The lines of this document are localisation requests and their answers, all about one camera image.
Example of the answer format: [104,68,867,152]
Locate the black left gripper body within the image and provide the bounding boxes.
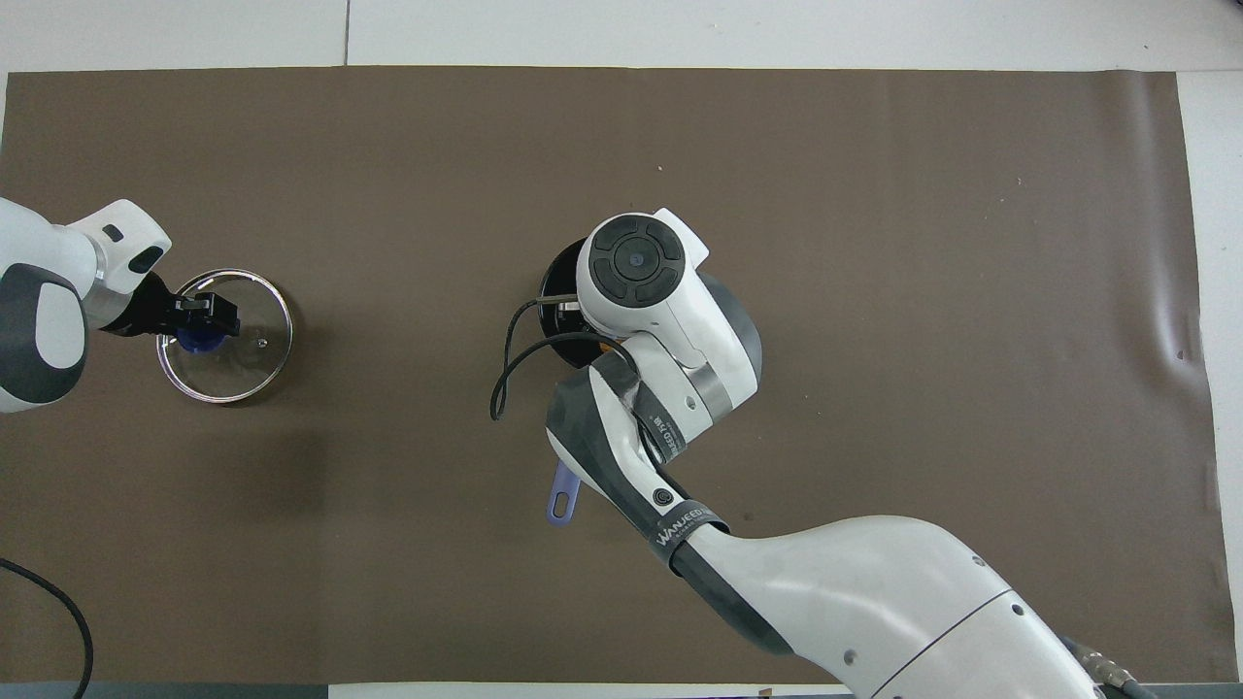
[101,271,182,339]

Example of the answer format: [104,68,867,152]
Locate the glass lid purple knob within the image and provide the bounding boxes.
[155,268,294,406]

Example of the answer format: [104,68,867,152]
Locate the brown table mat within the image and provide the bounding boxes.
[0,66,1226,686]

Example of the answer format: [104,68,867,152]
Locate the steel pot purple handle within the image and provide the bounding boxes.
[538,237,611,528]

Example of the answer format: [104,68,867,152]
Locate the black velcro cable strap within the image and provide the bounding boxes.
[649,499,731,580]
[590,352,692,469]

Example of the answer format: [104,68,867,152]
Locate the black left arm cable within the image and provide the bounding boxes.
[0,557,95,699]

